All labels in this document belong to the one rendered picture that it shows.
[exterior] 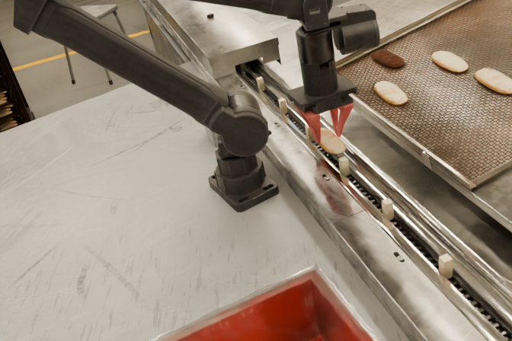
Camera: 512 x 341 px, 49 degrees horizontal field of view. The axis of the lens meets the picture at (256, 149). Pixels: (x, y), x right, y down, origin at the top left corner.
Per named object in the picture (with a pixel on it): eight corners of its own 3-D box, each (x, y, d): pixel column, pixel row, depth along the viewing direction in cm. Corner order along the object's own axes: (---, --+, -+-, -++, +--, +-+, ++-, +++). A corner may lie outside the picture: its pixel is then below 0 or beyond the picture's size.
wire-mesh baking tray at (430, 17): (318, 77, 120) (316, 71, 119) (512, -22, 126) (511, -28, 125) (470, 192, 78) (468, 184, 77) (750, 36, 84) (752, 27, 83)
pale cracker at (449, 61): (426, 58, 110) (425, 53, 110) (443, 50, 111) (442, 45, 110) (456, 75, 102) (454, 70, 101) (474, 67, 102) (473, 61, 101)
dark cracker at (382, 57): (366, 58, 119) (365, 53, 118) (381, 49, 119) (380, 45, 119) (394, 71, 111) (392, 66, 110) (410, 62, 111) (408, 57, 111)
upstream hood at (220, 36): (137, -12, 241) (131, -31, 237) (177, -22, 245) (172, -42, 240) (215, 85, 136) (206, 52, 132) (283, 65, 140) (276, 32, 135)
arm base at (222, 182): (208, 184, 104) (238, 214, 94) (197, 148, 100) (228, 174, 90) (247, 166, 107) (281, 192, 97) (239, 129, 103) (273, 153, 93)
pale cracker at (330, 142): (307, 133, 102) (305, 128, 102) (325, 126, 103) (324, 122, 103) (331, 157, 94) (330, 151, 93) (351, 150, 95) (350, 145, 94)
